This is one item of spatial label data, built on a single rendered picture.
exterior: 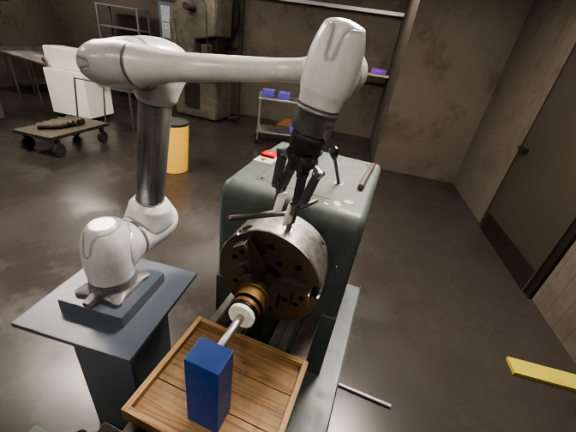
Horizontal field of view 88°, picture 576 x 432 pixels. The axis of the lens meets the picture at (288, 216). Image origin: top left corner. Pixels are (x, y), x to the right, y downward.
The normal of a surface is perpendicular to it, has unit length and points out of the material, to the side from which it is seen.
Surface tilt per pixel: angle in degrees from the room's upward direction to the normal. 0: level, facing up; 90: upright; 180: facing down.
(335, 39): 76
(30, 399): 0
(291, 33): 90
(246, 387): 0
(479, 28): 90
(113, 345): 0
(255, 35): 90
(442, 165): 90
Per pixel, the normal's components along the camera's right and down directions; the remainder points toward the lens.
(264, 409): 0.13, -0.86
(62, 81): -0.21, 0.47
